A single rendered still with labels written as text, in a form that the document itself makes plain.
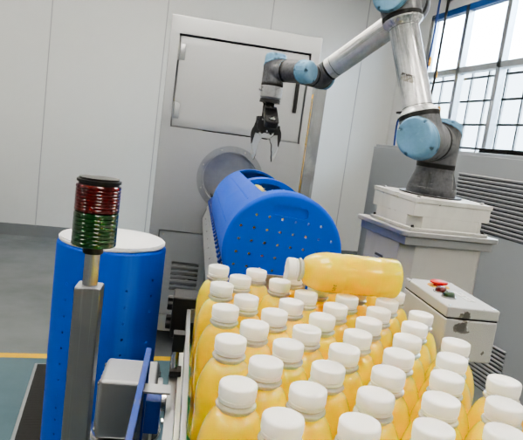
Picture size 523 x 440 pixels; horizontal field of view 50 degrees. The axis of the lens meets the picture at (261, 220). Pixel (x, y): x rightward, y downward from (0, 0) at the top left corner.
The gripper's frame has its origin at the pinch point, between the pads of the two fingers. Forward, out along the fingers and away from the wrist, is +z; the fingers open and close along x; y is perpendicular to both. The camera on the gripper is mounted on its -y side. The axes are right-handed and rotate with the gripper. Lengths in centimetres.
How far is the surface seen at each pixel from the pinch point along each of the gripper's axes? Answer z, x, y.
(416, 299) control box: 22, -24, -89
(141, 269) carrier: 31, 33, -52
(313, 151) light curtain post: -4, -33, 75
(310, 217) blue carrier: 11, -5, -66
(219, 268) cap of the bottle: 19, 16, -92
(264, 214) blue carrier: 11, 6, -66
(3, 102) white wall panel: -10, 221, 413
